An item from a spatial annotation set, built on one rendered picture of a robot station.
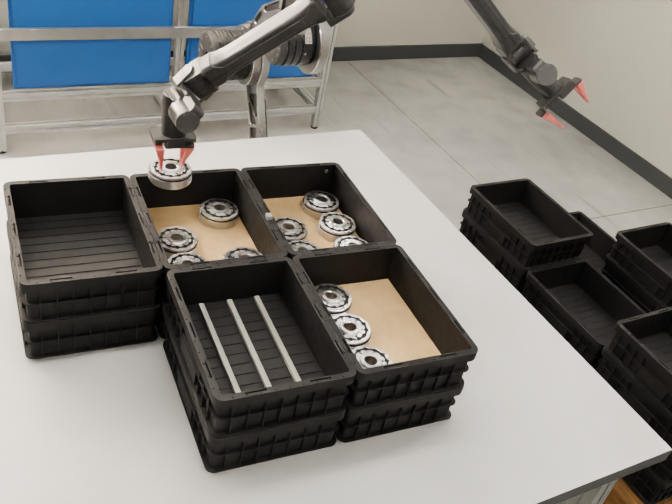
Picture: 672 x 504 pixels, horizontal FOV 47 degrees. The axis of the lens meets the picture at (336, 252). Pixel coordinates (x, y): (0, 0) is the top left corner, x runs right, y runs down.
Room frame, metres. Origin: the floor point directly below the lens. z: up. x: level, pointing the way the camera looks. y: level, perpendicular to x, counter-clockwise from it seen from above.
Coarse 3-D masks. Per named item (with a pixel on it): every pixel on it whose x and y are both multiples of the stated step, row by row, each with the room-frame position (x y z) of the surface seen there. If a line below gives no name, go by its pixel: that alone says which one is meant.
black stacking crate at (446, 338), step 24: (312, 264) 1.49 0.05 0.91; (336, 264) 1.52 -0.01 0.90; (360, 264) 1.56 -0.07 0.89; (384, 264) 1.59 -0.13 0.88; (408, 288) 1.53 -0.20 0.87; (432, 312) 1.43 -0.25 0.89; (432, 336) 1.41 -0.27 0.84; (456, 336) 1.34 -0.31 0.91; (360, 384) 1.15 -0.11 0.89; (384, 384) 1.17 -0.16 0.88; (408, 384) 1.21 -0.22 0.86; (432, 384) 1.25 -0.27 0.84; (456, 384) 1.28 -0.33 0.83
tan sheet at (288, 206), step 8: (264, 200) 1.84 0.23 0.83; (272, 200) 1.84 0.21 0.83; (280, 200) 1.85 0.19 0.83; (288, 200) 1.86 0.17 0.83; (296, 200) 1.87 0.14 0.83; (272, 208) 1.80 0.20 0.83; (280, 208) 1.81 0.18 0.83; (288, 208) 1.82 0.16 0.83; (296, 208) 1.83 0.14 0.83; (280, 216) 1.77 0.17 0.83; (288, 216) 1.78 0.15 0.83; (296, 216) 1.79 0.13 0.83; (304, 216) 1.80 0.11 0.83; (312, 224) 1.77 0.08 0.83; (312, 232) 1.73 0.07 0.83; (312, 240) 1.70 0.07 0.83; (320, 240) 1.70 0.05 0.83
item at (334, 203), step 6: (312, 192) 1.88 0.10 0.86; (318, 192) 1.90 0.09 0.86; (324, 192) 1.90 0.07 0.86; (306, 198) 1.84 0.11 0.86; (312, 198) 1.85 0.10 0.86; (330, 198) 1.87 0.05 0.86; (336, 198) 1.88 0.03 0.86; (306, 204) 1.82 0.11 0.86; (312, 204) 1.83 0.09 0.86; (318, 204) 1.83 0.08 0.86; (330, 204) 1.84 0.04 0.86; (336, 204) 1.85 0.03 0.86; (318, 210) 1.80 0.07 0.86; (324, 210) 1.81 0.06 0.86; (330, 210) 1.81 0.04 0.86
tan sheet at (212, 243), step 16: (160, 208) 1.68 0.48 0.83; (176, 208) 1.70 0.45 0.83; (192, 208) 1.72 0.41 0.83; (160, 224) 1.61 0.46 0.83; (176, 224) 1.63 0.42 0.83; (192, 224) 1.64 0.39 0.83; (240, 224) 1.69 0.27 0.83; (208, 240) 1.59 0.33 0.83; (224, 240) 1.61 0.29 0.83; (240, 240) 1.62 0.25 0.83; (208, 256) 1.53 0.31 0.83
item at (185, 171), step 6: (156, 162) 1.64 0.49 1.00; (186, 162) 1.66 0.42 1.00; (150, 168) 1.60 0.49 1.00; (156, 168) 1.61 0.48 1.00; (186, 168) 1.64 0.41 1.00; (156, 174) 1.58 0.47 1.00; (162, 174) 1.59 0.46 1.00; (168, 174) 1.59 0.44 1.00; (174, 174) 1.60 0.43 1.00; (180, 174) 1.61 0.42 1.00; (186, 174) 1.61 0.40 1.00; (168, 180) 1.58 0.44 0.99; (174, 180) 1.58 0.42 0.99
